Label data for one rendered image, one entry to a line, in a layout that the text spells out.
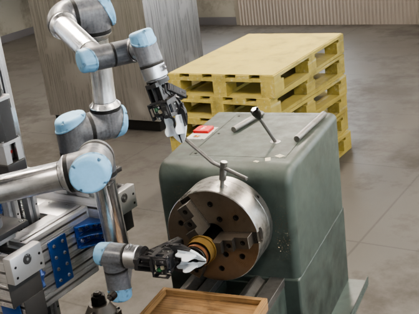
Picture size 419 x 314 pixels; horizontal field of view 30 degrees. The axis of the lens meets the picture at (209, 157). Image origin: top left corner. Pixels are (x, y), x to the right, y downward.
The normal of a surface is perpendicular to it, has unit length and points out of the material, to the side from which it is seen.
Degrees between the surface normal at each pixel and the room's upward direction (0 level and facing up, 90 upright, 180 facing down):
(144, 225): 0
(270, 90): 90
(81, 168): 90
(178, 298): 0
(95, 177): 89
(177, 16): 90
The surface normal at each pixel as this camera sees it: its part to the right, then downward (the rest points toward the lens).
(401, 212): -0.12, -0.94
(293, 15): -0.53, 0.35
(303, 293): 0.91, 0.03
